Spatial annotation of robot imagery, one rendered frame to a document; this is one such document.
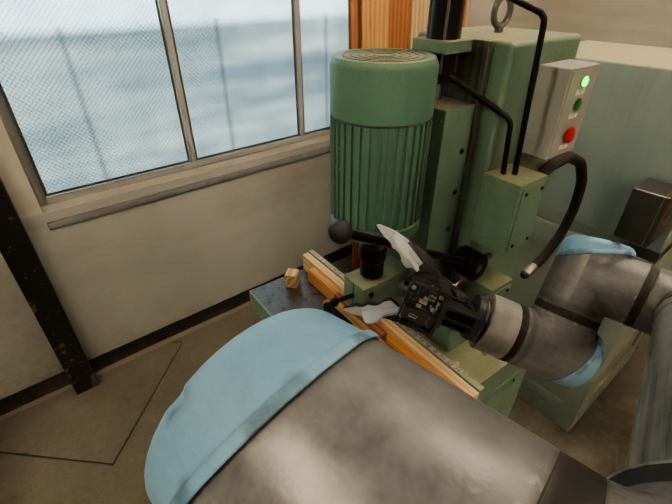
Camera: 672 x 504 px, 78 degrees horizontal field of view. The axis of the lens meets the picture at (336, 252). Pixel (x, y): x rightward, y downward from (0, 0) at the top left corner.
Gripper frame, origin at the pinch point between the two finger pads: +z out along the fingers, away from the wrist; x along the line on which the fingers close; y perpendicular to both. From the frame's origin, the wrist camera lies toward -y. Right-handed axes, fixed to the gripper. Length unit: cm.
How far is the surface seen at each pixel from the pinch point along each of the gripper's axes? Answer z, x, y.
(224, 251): 71, 64, -133
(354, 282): -0.1, 9.9, -18.7
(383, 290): -6.5, 9.9, -21.1
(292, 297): 13.9, 26.6, -35.3
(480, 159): -13.7, -22.3, -20.9
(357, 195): 4.8, -9.5, -6.9
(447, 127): -5.2, -25.2, -14.1
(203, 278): 76, 80, -126
